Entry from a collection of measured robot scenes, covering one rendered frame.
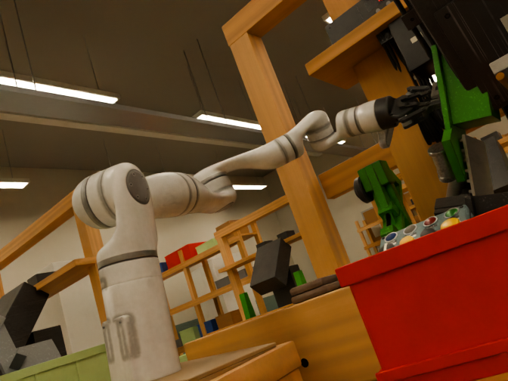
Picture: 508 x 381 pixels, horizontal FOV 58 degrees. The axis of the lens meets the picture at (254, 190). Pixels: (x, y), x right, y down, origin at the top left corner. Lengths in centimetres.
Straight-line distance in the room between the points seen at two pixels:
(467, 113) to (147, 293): 66
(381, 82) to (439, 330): 108
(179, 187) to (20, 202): 782
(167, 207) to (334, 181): 80
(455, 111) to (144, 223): 61
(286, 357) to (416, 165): 78
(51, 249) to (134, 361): 791
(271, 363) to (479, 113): 59
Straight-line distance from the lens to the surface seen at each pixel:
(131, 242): 71
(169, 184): 90
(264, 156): 114
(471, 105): 97
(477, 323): 43
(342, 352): 82
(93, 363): 114
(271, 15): 173
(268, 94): 163
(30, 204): 874
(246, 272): 633
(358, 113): 114
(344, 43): 137
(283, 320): 86
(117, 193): 72
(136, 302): 70
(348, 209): 1221
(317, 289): 87
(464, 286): 42
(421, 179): 136
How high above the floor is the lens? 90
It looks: 14 degrees up
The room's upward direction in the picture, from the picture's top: 20 degrees counter-clockwise
